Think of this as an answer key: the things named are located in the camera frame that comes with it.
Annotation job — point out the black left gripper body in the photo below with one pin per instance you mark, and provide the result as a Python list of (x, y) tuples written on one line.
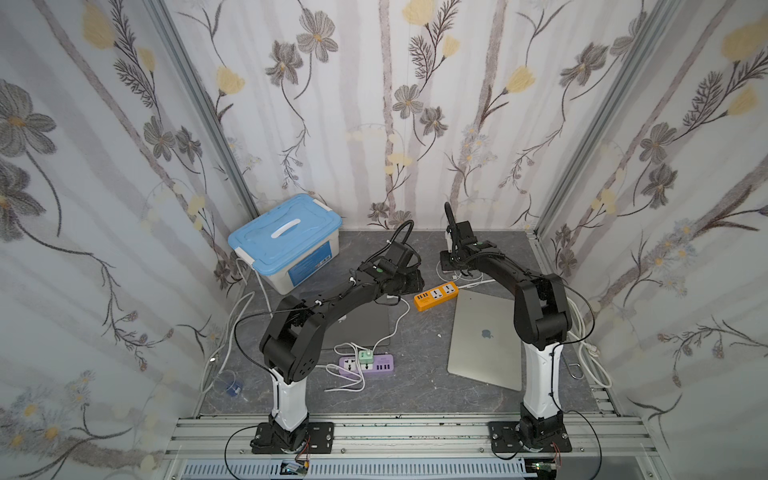
[(411, 280)]

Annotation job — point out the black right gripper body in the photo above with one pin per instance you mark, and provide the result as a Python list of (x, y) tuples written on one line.
[(459, 234)]

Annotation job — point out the green usb charger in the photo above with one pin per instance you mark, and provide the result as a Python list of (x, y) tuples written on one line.
[(365, 357)]

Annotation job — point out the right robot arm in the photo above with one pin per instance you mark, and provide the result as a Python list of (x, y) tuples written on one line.
[(542, 319)]

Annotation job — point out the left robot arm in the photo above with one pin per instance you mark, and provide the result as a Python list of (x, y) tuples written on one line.
[(292, 343)]

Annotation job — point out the silver laptop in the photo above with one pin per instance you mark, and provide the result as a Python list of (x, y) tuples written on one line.
[(484, 344)]

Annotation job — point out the orange power strip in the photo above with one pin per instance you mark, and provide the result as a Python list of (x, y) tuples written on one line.
[(436, 296)]

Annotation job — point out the purple power strip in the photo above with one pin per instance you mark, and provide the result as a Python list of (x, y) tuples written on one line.
[(381, 365)]

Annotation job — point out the blue lid storage box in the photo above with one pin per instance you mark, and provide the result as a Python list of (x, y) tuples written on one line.
[(289, 243)]

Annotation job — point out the small clear plastic cup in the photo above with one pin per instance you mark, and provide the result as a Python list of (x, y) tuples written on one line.
[(228, 383)]

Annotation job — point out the small circuit board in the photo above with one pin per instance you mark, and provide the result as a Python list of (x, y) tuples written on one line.
[(296, 467)]

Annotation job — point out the metal wire clip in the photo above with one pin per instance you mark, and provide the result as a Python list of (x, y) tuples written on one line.
[(575, 371)]

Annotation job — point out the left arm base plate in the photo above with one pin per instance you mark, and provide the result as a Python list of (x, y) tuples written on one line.
[(309, 437)]

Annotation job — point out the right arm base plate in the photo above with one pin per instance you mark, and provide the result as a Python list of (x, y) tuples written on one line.
[(510, 437)]

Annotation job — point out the white cable duct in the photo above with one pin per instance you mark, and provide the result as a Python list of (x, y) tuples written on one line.
[(326, 468)]

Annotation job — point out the aluminium frame rail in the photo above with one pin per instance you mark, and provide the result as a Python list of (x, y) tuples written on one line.
[(410, 435)]

